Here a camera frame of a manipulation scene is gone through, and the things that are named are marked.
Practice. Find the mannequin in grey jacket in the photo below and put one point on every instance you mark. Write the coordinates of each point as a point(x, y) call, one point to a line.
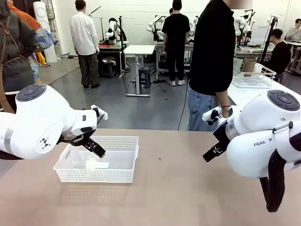
point(16, 47)

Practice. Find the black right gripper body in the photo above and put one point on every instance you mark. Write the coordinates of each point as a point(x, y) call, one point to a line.
point(223, 134)

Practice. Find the white side table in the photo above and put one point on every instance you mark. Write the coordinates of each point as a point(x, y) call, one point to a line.
point(240, 94)

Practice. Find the person's right hand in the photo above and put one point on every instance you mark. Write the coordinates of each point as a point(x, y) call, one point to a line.
point(225, 112)

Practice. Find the black power strip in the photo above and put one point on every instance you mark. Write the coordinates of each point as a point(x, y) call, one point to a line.
point(159, 81)

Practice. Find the grey plastic stool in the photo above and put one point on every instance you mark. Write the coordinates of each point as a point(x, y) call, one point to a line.
point(144, 77)

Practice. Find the person in grey top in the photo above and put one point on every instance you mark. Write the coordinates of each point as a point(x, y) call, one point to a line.
point(295, 31)

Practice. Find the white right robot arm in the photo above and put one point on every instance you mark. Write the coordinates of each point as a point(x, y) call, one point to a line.
point(258, 110)

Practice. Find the white perforated plastic basket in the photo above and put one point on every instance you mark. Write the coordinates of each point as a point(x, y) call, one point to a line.
point(94, 175)

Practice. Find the white tower fan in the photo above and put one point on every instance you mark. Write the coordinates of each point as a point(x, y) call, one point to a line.
point(44, 28)

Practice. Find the person in black t-shirt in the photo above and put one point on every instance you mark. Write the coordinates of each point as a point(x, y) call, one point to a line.
point(176, 35)

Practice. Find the person in black polo shirt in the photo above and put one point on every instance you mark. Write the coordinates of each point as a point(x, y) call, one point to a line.
point(211, 47)

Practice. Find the black tripod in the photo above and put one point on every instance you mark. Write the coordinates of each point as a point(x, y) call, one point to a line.
point(269, 37)

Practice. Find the white label sheet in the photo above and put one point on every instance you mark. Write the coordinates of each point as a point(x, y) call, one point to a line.
point(97, 165)

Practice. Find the dark low stool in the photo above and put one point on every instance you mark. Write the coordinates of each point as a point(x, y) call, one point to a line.
point(108, 70)

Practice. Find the person's right forearm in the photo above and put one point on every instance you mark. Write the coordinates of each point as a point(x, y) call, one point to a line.
point(223, 99)

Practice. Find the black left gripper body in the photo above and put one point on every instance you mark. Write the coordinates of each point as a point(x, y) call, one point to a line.
point(73, 140)

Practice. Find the person in white shirt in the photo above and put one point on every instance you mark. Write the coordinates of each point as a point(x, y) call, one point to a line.
point(83, 35)

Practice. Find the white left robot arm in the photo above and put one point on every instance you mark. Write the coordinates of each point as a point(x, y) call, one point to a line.
point(47, 113)

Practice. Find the white standing desk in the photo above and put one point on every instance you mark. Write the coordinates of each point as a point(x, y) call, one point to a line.
point(138, 49)

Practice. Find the person in black sweater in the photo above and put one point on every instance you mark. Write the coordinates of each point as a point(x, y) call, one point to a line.
point(279, 54)

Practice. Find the mannequin in orange patterned clothes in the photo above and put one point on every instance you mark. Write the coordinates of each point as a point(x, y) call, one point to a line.
point(44, 37)

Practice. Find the white container in rack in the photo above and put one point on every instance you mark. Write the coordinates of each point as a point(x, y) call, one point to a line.
point(258, 68)

